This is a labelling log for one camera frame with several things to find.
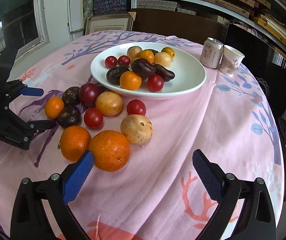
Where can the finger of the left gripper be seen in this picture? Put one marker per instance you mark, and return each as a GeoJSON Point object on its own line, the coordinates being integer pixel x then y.
{"type": "Point", "coordinates": [30, 91]}
{"type": "Point", "coordinates": [38, 126]}

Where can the white oval plate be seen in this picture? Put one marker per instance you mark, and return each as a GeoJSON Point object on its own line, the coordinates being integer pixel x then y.
{"type": "Point", "coordinates": [190, 74]}

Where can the large orange mandarin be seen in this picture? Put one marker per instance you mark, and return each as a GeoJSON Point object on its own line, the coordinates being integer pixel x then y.
{"type": "Point", "coordinates": [111, 150]}

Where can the window with white frame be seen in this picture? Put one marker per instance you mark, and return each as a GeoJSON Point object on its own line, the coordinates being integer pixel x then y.
{"type": "Point", "coordinates": [23, 30]}

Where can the large yellow-orange fruit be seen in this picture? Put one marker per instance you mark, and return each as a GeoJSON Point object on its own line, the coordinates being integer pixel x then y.
{"type": "Point", "coordinates": [54, 107]}

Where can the dark brown water chestnut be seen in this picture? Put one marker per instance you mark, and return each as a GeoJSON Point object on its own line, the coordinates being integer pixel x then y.
{"type": "Point", "coordinates": [70, 116]}
{"type": "Point", "coordinates": [166, 74]}

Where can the pale yellow spotted fruit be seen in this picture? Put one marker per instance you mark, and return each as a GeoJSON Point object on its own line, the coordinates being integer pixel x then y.
{"type": "Point", "coordinates": [136, 128]}

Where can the small yellow round fruit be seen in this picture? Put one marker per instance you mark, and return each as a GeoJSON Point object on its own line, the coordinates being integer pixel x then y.
{"type": "Point", "coordinates": [163, 59]}

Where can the pink drink can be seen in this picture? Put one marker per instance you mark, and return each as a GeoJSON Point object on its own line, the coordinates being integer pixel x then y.
{"type": "Point", "coordinates": [211, 53]}

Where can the pink patterned tablecloth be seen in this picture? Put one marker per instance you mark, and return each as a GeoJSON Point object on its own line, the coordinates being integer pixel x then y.
{"type": "Point", "coordinates": [157, 195]}

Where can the paper cup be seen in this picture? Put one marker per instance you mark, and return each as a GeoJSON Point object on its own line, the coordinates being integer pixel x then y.
{"type": "Point", "coordinates": [231, 59]}

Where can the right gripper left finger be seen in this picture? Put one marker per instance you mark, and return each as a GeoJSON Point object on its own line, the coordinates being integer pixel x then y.
{"type": "Point", "coordinates": [75, 175]}

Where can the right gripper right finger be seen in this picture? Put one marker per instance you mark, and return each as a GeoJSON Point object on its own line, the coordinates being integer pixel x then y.
{"type": "Point", "coordinates": [210, 174]}

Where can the framed picture leaning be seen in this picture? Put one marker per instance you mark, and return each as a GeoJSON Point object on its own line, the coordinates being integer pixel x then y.
{"type": "Point", "coordinates": [118, 21]}

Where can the dark red plum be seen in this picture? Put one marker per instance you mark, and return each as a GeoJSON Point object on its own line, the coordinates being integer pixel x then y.
{"type": "Point", "coordinates": [88, 94]}

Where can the pale yellow round fruit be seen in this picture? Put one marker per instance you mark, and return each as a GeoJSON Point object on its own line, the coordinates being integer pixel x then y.
{"type": "Point", "coordinates": [109, 103]}

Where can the small orange fruit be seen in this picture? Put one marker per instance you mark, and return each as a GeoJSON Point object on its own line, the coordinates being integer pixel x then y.
{"type": "Point", "coordinates": [130, 80]}

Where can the red cherry tomato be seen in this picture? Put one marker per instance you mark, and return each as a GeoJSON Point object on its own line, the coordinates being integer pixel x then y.
{"type": "Point", "coordinates": [93, 118]}
{"type": "Point", "coordinates": [136, 107]}
{"type": "Point", "coordinates": [155, 83]}

